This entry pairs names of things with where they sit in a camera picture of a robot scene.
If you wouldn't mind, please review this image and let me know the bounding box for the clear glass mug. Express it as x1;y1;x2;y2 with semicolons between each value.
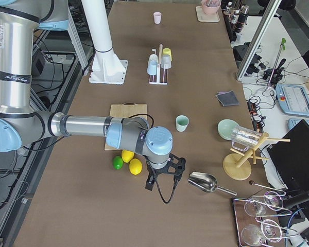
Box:
231;126;262;151

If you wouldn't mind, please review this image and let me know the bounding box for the beige tray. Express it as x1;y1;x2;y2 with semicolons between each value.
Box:
196;6;220;23

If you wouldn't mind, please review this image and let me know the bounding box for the teach pendant tablet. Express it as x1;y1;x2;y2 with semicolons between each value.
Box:
276;85;309;117
287;118;309;130

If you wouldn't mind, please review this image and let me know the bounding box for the pink bowl with ice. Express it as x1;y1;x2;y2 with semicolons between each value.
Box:
201;0;221;14

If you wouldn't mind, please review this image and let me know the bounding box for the wooden cutting board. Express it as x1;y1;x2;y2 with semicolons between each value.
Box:
104;103;148;151

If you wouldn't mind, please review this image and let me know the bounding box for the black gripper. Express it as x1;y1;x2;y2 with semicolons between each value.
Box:
145;153;186;190

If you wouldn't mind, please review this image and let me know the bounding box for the green lime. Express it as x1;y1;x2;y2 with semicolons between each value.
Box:
113;155;124;170

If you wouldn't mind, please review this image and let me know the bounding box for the pink cup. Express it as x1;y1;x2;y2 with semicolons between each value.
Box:
153;12;162;24

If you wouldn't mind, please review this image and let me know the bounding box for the metal scoop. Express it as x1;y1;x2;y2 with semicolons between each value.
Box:
187;171;237;197

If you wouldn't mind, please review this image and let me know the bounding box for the green bowl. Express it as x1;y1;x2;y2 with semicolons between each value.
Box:
217;119;239;140

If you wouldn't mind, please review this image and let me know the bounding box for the white cup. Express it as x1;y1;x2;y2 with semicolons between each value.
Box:
148;54;158;64

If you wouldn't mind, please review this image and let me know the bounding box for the white wire cup holder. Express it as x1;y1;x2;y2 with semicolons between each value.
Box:
148;44;169;85

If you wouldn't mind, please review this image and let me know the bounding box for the yellow cup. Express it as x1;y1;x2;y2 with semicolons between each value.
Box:
162;48;172;61

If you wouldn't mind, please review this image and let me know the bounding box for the green cup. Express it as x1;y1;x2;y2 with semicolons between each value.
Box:
176;115;190;132

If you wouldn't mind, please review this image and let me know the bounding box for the aluminium frame post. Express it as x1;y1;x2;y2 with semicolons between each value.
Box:
236;0;281;82

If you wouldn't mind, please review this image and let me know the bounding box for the grey cup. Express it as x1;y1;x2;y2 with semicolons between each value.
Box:
161;54;171;69

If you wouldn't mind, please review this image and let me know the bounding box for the grey folded cloth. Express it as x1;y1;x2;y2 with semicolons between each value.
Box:
216;91;239;107

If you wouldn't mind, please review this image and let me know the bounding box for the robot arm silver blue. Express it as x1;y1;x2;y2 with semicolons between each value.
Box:
0;1;185;190

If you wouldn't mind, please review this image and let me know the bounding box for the light blue cup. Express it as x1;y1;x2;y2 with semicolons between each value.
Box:
147;60;158;76

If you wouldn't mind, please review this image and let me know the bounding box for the yellow lemon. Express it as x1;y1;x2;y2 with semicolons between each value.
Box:
129;158;143;175
121;150;134;163

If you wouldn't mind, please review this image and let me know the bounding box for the wooden mug tree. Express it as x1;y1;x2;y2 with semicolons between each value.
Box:
223;132;290;181

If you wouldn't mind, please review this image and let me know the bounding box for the wine glass rack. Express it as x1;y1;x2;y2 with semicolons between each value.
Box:
232;190;298;246

